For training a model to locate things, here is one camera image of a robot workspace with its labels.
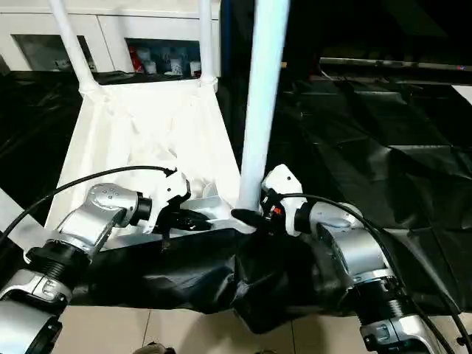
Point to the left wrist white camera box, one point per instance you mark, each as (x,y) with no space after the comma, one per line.
(171,193)

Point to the black plastic mat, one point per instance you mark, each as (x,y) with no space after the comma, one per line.
(369,147)

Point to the small red bottle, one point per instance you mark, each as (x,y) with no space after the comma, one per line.
(133,57)

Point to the white board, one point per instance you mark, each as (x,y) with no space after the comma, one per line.
(463,94)

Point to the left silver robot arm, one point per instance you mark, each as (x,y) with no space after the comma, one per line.
(88,221)

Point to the white plastic table top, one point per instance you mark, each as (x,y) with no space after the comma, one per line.
(147,133)

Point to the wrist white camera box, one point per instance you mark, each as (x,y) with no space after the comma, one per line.
(171,193)
(284,184)

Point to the small white jar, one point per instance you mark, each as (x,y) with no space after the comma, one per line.
(195,68)

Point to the white glass-door cabinet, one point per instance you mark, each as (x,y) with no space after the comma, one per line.
(103,26)

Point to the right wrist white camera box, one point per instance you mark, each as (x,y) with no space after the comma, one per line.
(284,184)

